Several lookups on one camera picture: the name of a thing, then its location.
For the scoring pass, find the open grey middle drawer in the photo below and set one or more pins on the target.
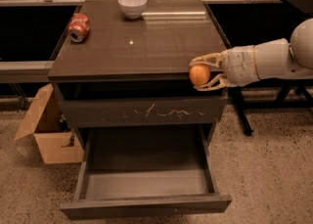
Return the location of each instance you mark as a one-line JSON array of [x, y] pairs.
[[146, 171]]

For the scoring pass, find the open cardboard box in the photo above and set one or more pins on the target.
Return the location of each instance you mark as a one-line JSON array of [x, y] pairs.
[[43, 121]]

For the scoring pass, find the white ceramic bowl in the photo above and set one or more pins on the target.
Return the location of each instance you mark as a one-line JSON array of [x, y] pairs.
[[132, 9]]

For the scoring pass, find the orange fruit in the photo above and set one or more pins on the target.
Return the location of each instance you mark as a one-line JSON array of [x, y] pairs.
[[199, 74]]

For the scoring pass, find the scratched grey top drawer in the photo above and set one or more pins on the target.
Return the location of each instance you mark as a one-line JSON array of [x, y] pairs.
[[143, 111]]

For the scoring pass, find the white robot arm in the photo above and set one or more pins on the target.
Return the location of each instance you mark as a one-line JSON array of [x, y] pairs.
[[282, 58]]

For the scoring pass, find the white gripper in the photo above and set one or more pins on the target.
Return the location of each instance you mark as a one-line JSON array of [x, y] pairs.
[[241, 66]]

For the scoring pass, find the crushed red soda can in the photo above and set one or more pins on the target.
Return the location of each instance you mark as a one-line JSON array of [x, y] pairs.
[[78, 27]]

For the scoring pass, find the dark grey drawer cabinet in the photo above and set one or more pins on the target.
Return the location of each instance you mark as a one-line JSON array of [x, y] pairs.
[[132, 59]]

